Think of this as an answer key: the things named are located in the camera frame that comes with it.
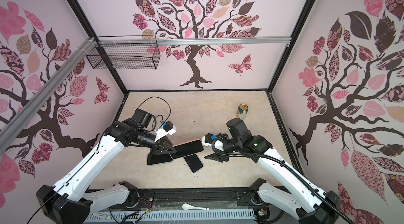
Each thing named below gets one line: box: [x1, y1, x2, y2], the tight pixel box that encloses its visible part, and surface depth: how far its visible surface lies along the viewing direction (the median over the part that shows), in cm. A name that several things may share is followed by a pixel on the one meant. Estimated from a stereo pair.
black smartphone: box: [169, 140, 204, 159], surface depth 65 cm
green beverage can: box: [237, 103, 249, 115], surface depth 99 cm
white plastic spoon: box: [182, 202, 210, 211], surface depth 72 cm
